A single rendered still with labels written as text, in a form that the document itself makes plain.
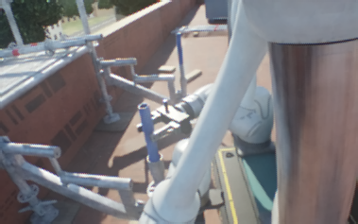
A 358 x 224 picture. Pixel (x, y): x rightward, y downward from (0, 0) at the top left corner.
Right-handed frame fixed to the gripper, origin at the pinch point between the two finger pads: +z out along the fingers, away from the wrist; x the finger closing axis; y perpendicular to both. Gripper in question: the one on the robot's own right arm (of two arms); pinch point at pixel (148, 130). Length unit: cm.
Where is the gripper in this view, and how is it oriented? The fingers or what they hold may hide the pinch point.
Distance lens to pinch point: 78.6
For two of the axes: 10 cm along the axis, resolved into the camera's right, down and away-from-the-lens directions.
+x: 6.6, 3.3, -6.8
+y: -1.0, -8.5, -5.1
